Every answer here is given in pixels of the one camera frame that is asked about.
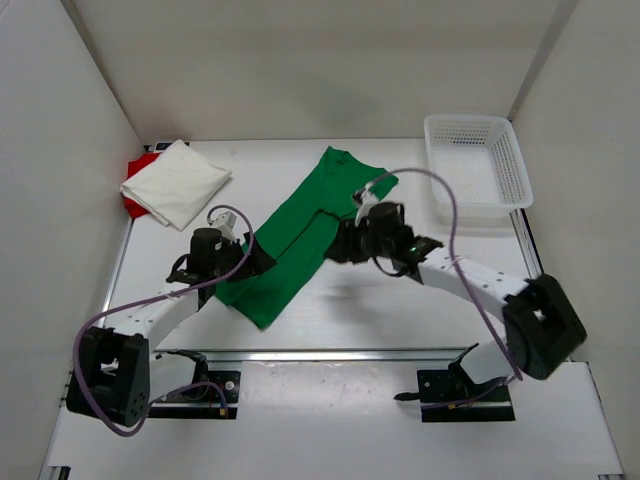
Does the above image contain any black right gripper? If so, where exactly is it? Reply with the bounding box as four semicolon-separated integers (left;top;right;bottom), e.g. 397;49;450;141
326;218;395;265

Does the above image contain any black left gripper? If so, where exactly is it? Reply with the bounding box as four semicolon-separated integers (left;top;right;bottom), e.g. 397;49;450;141
211;231;276;283

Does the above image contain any green t-shirt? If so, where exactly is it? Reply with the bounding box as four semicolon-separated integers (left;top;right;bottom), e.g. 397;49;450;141
215;147;398;329

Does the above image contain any white t-shirt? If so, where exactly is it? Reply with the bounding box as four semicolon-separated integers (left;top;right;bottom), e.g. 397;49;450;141
120;140;232;231

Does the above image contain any red t-shirt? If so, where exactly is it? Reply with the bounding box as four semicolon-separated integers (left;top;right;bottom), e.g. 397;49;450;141
123;153;164;220

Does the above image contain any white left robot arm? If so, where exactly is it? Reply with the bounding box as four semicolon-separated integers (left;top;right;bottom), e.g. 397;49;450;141
65;226;276;437

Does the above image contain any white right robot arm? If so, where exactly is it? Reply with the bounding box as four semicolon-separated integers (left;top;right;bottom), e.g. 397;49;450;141
325;202;587;400

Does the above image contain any white plastic laundry basket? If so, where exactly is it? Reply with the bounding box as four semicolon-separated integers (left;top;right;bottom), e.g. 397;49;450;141
424;114;534;222

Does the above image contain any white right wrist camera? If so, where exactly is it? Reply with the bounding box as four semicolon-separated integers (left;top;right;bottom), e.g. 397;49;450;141
351;182;380;209

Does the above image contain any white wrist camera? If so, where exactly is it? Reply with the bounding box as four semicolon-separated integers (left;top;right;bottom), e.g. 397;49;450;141
207;211;237;231
351;182;380;209

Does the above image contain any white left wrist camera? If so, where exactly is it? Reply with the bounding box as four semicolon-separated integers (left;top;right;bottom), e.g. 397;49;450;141
207;211;237;231

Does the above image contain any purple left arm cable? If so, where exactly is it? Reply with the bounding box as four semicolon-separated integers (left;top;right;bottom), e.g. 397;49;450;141
73;204;256;439

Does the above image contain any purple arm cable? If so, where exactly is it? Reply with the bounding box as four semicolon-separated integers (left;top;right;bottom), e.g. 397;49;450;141
73;204;256;439
355;168;525;411

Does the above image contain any aluminium table frame rail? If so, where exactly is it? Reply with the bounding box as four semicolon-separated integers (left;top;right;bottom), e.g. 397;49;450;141
509;207;571;362

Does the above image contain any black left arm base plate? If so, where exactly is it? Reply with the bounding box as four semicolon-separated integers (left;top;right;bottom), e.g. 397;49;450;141
148;350;241;420

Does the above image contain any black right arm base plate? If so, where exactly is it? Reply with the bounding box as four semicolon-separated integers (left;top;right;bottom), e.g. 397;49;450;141
394;370;516;423

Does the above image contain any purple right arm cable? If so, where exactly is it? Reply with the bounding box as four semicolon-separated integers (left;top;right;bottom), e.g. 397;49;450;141
355;168;525;411

